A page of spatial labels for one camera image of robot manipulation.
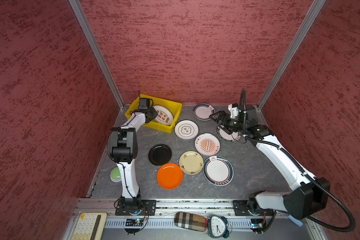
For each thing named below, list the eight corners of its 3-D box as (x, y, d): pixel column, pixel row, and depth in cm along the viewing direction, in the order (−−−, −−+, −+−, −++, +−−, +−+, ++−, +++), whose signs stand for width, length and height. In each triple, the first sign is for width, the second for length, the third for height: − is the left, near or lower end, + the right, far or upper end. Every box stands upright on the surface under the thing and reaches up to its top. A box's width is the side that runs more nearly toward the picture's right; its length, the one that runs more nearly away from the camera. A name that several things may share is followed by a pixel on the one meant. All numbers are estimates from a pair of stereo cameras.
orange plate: (156, 189, 82) (155, 188, 80) (158, 164, 91) (158, 163, 89) (183, 189, 82) (183, 188, 80) (183, 164, 91) (183, 163, 89)
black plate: (147, 165, 91) (146, 163, 88) (150, 145, 99) (149, 143, 97) (171, 165, 91) (170, 163, 88) (172, 146, 99) (172, 143, 97)
